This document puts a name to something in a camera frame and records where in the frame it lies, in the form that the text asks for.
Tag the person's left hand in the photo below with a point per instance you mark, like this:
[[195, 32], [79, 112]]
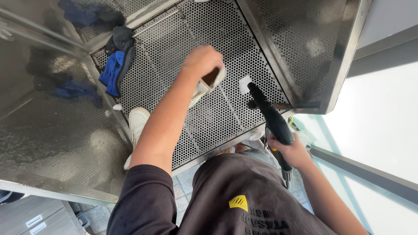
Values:
[[201, 62]]

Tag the person's right hand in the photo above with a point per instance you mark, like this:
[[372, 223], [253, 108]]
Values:
[[295, 153]]

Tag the person's right fingers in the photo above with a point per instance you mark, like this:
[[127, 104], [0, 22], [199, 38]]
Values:
[[274, 143]]

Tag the person's left fingers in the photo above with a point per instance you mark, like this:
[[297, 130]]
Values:
[[218, 60]]

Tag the black steam gun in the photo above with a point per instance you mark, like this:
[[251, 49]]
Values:
[[274, 120]]

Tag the white sneaker with brown lining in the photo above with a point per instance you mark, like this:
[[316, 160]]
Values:
[[209, 83]]

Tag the clear plastic bag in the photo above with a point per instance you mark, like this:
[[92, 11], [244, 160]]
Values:
[[303, 137]]

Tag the white nozzle cloth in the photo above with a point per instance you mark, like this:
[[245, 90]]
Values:
[[245, 84]]

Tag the perforated metal floor grate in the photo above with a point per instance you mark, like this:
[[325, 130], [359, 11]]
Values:
[[183, 42]]

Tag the person's black shirt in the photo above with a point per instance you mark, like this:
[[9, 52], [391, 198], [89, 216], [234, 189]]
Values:
[[235, 199]]

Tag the dark grey cloth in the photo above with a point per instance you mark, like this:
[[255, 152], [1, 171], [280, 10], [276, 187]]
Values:
[[123, 37]]

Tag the blue cloth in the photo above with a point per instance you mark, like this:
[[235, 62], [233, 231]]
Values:
[[112, 73]]

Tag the small white foam lump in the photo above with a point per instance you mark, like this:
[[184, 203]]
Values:
[[117, 106]]

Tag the stainless steel wash cabinet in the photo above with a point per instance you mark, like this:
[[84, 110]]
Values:
[[49, 130]]

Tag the grey drawer cabinet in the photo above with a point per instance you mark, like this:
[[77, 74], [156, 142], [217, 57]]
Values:
[[36, 217]]

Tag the grey window frame rail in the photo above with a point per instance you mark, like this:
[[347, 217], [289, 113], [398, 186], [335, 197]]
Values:
[[365, 171]]

